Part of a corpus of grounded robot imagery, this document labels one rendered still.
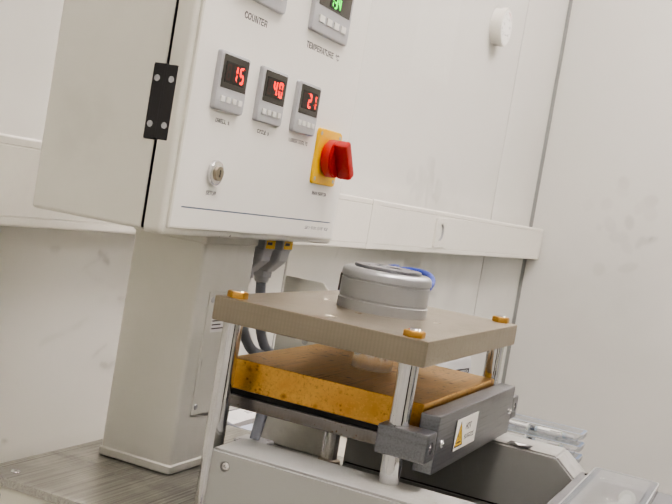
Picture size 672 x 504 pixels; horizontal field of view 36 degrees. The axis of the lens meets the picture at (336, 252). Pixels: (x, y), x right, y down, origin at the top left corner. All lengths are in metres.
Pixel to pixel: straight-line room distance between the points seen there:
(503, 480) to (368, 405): 0.24
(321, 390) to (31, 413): 0.61
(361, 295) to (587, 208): 2.51
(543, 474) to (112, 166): 0.48
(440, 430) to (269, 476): 0.13
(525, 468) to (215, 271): 0.34
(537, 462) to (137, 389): 0.38
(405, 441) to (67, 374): 0.71
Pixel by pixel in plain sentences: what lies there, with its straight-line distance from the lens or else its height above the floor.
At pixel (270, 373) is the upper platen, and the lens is 0.84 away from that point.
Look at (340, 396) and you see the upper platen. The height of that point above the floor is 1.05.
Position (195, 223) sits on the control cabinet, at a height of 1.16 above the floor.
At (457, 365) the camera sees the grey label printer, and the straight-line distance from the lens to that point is 1.92.
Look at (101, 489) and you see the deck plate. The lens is 0.91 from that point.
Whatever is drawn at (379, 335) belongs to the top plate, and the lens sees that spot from 0.77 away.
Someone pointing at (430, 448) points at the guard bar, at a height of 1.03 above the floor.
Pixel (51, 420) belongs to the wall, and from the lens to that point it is 1.40.
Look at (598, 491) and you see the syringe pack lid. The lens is 0.88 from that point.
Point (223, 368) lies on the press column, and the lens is 0.83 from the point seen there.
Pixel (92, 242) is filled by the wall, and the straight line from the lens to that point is 1.38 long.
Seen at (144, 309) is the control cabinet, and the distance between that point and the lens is 0.97.
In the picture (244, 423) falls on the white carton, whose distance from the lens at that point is 1.52.
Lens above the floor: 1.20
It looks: 3 degrees down
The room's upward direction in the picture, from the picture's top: 10 degrees clockwise
